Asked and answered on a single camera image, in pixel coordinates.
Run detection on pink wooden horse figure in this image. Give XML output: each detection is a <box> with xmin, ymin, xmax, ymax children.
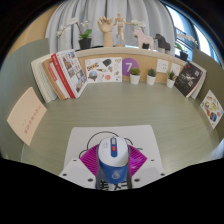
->
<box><xmin>132</xmin><ymin>28</ymin><xmax>155</xmax><ymax>51</ymax></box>

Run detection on round purple number sticker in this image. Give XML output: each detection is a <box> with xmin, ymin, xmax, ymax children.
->
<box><xmin>121</xmin><ymin>57</ymin><xmax>140</xmax><ymax>77</ymax></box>

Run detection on blue and white computer mouse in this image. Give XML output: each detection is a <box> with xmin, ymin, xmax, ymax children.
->
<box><xmin>96</xmin><ymin>135</ymin><xmax>130</xmax><ymax>184</ymax></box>

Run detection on small plant in white pot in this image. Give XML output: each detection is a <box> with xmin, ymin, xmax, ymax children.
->
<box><xmin>129</xmin><ymin>67</ymin><xmax>142</xmax><ymax>85</ymax></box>
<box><xmin>165</xmin><ymin>70</ymin><xmax>177</xmax><ymax>89</ymax></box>
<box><xmin>146</xmin><ymin>67</ymin><xmax>158</xmax><ymax>86</ymax></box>

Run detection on wooden artist mannequin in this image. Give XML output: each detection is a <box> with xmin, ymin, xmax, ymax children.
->
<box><xmin>112</xmin><ymin>12</ymin><xmax>129</xmax><ymax>48</ymax></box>

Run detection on green felt desk divider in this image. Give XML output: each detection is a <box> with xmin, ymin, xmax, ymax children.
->
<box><xmin>191</xmin><ymin>48</ymin><xmax>224</xmax><ymax>141</ymax></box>
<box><xmin>0</xmin><ymin>38</ymin><xmax>51</xmax><ymax>158</ymax></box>

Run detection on red-spined photo magazine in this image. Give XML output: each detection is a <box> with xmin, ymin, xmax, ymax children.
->
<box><xmin>50</xmin><ymin>49</ymin><xmax>89</xmax><ymax>100</ymax></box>

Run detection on wooden hand model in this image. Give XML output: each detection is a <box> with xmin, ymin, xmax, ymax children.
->
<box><xmin>97</xmin><ymin>15</ymin><xmax>115</xmax><ymax>48</ymax></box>

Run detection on dark wooden horse figure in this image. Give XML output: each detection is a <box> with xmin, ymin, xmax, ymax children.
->
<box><xmin>154</xmin><ymin>33</ymin><xmax>172</xmax><ymax>54</ymax></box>

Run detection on thick white book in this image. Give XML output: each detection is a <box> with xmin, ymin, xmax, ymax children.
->
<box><xmin>30</xmin><ymin>54</ymin><xmax>58</xmax><ymax>104</ymax></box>

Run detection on white doodle mouse pad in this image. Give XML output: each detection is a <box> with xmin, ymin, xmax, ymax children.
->
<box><xmin>63</xmin><ymin>124</ymin><xmax>164</xmax><ymax>191</ymax></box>

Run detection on black cover book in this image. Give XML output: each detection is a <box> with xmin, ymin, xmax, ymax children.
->
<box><xmin>173</xmin><ymin>61</ymin><xmax>204</xmax><ymax>98</ymax></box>

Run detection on wooden desk shelf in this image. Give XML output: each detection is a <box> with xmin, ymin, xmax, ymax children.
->
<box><xmin>74</xmin><ymin>46</ymin><xmax>188</xmax><ymax>84</ymax></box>

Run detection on pale pink paper card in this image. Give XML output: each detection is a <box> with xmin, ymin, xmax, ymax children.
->
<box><xmin>6</xmin><ymin>86</ymin><xmax>48</xmax><ymax>147</ymax></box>

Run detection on brown cover book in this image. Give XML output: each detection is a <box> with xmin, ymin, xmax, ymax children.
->
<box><xmin>41</xmin><ymin>57</ymin><xmax>68</xmax><ymax>101</ymax></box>

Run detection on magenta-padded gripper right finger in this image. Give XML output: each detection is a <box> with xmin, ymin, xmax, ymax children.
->
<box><xmin>128</xmin><ymin>144</ymin><xmax>167</xmax><ymax>189</ymax></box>

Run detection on dark framed window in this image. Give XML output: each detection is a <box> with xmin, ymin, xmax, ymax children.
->
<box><xmin>164</xmin><ymin>3</ymin><xmax>221</xmax><ymax>64</ymax></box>

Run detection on white orchid in black pot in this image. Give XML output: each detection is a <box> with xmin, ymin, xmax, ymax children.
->
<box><xmin>174</xmin><ymin>31</ymin><xmax>198</xmax><ymax>62</ymax></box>
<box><xmin>55</xmin><ymin>18</ymin><xmax>93</xmax><ymax>51</ymax></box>

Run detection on white book stack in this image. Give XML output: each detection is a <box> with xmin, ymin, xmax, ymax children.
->
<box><xmin>189</xmin><ymin>63</ymin><xmax>208</xmax><ymax>100</ymax></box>

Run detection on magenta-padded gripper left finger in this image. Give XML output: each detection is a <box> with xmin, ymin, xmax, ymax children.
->
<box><xmin>59</xmin><ymin>144</ymin><xmax>101</xmax><ymax>189</ymax></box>

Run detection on white wall socket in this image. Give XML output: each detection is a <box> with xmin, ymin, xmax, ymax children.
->
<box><xmin>169</xmin><ymin>62</ymin><xmax>182</xmax><ymax>77</ymax></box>
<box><xmin>155</xmin><ymin>58</ymin><xmax>170</xmax><ymax>74</ymax></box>

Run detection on white orchid flowers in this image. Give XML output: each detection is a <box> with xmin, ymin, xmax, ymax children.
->
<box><xmin>128</xmin><ymin>19</ymin><xmax>148</xmax><ymax>34</ymax></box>

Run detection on white assorted sticker sheet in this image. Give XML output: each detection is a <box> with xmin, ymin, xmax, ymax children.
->
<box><xmin>84</xmin><ymin>56</ymin><xmax>124</xmax><ymax>84</ymax></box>

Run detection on food sticker sheet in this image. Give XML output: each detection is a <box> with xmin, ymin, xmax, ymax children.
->
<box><xmin>199</xmin><ymin>89</ymin><xmax>224</xmax><ymax>130</ymax></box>

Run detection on grey pleated curtain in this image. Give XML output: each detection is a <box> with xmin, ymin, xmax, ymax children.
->
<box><xmin>44</xmin><ymin>0</ymin><xmax>178</xmax><ymax>51</ymax></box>

